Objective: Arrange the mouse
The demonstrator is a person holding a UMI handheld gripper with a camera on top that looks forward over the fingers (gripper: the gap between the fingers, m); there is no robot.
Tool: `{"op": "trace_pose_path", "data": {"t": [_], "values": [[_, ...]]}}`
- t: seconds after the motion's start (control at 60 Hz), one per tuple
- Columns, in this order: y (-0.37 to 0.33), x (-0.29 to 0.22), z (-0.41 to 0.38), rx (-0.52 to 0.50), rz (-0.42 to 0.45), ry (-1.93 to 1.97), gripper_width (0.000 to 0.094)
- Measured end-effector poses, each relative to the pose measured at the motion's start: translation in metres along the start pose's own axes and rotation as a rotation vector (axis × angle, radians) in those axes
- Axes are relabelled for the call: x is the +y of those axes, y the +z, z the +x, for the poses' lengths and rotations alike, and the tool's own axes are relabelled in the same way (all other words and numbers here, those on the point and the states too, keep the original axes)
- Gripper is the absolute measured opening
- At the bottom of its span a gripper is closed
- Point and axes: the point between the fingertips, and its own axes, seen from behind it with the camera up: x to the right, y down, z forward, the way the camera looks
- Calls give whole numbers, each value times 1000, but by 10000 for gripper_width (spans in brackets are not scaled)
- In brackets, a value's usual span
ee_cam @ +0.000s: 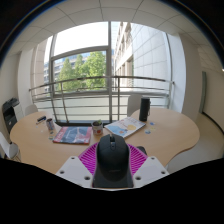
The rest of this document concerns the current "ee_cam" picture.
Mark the red magazine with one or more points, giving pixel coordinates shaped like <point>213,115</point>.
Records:
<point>71,135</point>

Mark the white chair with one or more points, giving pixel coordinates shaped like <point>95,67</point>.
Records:
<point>8,146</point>
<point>30,110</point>
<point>133,105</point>

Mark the black and white printer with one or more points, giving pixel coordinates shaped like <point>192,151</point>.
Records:
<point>10,115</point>

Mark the small potted plant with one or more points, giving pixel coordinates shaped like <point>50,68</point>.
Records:
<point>97,128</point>

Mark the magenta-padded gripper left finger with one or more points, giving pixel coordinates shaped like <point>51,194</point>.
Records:
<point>73,170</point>

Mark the black cylindrical bottle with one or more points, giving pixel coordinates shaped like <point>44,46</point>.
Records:
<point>144,108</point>

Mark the metal balcony railing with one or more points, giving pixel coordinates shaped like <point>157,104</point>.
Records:
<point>83,80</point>

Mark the black computer mouse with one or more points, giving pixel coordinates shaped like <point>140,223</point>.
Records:
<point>113,160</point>

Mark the light-coloured magazine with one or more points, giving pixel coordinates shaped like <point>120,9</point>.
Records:
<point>125,126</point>

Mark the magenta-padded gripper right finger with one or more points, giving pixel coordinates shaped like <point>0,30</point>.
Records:
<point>150,170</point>

